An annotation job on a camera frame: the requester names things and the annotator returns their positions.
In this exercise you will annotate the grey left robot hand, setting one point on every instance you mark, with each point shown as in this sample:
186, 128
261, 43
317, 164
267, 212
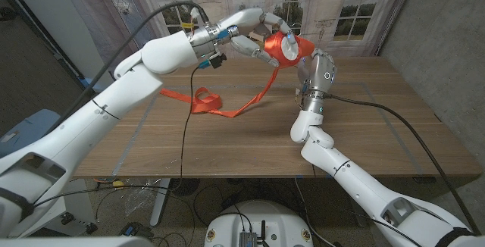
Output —
242, 21

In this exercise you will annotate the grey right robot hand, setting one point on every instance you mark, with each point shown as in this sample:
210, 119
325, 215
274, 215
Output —
320, 74

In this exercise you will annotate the orange ribbon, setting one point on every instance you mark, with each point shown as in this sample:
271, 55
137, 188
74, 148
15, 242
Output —
278, 48

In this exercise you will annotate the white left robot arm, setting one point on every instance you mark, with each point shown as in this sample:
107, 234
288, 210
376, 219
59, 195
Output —
94, 122

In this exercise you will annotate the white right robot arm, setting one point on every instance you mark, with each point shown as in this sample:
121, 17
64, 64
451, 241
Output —
360, 186

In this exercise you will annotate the printed window backdrop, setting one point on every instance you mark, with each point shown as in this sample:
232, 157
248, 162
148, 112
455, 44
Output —
360, 12

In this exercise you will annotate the metal table leg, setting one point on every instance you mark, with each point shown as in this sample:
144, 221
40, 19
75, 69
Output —
161, 201

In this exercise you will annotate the small yellow ball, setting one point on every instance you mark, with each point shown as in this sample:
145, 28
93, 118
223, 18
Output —
118, 183

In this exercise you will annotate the clear plastic bag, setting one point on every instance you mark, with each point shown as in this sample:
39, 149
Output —
140, 199

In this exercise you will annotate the blue plastic bin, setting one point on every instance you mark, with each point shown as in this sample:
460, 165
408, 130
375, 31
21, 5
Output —
22, 129

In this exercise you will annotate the white side cabinet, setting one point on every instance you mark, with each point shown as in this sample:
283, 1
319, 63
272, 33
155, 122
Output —
76, 213

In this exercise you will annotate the white robot chest shell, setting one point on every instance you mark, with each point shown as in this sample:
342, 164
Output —
76, 242

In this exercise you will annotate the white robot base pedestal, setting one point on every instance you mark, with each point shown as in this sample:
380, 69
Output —
261, 216

